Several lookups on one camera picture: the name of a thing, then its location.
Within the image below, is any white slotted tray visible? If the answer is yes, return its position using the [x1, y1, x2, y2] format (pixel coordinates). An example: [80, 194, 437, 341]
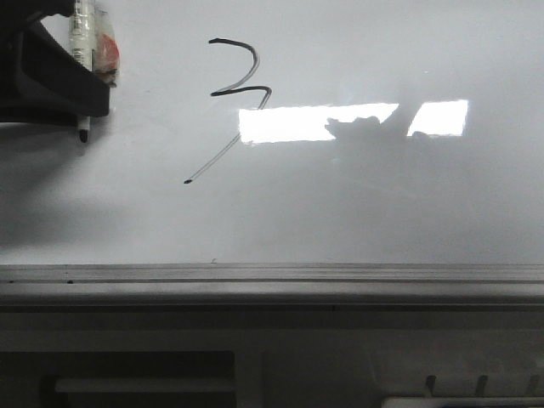
[371, 350, 543, 398]

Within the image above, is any white whiteboard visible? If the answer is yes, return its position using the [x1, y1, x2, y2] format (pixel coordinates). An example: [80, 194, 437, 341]
[1, 1, 543, 264]

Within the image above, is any grey aluminium whiteboard frame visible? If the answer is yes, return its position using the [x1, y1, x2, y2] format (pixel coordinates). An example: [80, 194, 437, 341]
[1, 263, 543, 308]

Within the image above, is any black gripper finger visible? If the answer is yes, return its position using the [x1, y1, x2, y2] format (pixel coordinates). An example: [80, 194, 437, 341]
[1, 1, 110, 124]

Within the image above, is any white black-tip whiteboard marker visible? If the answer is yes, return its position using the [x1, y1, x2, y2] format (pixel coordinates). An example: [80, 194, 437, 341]
[67, 0, 98, 144]

